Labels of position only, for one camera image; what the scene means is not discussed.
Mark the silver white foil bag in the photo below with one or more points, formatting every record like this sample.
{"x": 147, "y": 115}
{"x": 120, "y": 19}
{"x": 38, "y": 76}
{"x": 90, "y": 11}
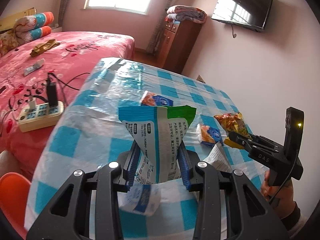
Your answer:
{"x": 217, "y": 158}

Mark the brown wooden cabinet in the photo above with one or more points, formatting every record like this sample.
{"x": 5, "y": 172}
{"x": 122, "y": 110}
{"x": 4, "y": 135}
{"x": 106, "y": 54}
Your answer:
{"x": 176, "y": 44}

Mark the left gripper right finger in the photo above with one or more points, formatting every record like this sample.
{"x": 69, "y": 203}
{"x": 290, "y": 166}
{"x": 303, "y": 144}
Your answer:
{"x": 187, "y": 161}

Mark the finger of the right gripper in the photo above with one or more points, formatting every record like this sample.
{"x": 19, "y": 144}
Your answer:
{"x": 240, "y": 142}

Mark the wall mounted television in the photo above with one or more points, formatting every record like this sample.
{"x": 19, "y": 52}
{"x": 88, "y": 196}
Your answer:
{"x": 250, "y": 14}

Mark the black charger adapter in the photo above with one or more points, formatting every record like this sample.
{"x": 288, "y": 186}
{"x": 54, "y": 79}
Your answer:
{"x": 51, "y": 94}

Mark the folded blanket on cabinet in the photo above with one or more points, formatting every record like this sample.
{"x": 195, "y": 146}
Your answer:
{"x": 186, "y": 13}

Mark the yellow red snack bag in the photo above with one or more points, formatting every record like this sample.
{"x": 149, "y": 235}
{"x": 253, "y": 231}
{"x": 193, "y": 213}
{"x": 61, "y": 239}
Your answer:
{"x": 233, "y": 122}

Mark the olive crumpled cloth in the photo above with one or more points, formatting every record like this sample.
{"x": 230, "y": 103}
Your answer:
{"x": 43, "y": 47}

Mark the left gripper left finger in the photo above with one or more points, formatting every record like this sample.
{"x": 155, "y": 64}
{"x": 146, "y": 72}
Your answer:
{"x": 129, "y": 161}

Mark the white green snack wrapper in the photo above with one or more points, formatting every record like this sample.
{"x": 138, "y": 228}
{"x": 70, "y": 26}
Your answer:
{"x": 158, "y": 131}

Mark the right hand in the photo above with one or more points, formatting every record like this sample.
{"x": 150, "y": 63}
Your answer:
{"x": 283, "y": 203}

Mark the orange plastic stool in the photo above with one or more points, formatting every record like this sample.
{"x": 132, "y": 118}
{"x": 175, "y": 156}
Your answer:
{"x": 14, "y": 194}

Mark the white small packet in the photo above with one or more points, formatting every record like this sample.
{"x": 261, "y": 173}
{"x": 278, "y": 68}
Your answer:
{"x": 28, "y": 70}

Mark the rolled floral quilt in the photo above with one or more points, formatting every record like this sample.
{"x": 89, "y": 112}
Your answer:
{"x": 30, "y": 28}

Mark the yellow cardboard box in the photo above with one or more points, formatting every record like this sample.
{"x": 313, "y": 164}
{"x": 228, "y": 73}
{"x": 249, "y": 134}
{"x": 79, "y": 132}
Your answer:
{"x": 8, "y": 22}

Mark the blue Vinda tissue pack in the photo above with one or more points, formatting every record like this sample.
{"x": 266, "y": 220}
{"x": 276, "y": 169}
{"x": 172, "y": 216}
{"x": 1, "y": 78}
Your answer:
{"x": 152, "y": 99}

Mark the beige power strip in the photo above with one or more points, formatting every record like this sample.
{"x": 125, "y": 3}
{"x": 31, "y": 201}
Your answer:
{"x": 41, "y": 116}

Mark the blue checked plastic tablecloth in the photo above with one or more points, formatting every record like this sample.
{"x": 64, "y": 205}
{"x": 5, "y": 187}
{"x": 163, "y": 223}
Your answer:
{"x": 124, "y": 104}

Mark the white charger plug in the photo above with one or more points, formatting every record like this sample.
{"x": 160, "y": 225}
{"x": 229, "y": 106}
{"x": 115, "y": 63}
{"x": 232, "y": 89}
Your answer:
{"x": 32, "y": 103}

